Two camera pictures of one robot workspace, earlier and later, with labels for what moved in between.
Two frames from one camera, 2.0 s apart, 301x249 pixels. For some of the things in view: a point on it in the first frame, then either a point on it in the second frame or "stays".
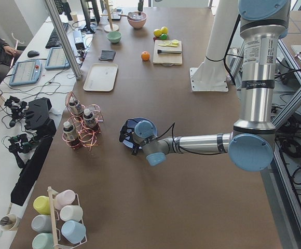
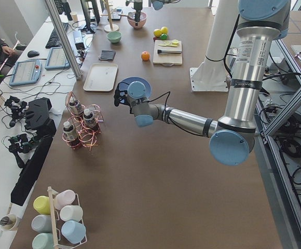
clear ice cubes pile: x=135 y=15 stays
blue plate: x=131 y=124 to x=124 y=84
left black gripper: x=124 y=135 to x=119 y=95
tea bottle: x=75 y=106 stays
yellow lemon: x=157 y=32 stays
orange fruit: x=145 y=55 stays
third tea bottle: x=70 y=136 stays
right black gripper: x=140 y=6 to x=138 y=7
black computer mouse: x=32 y=53 stays
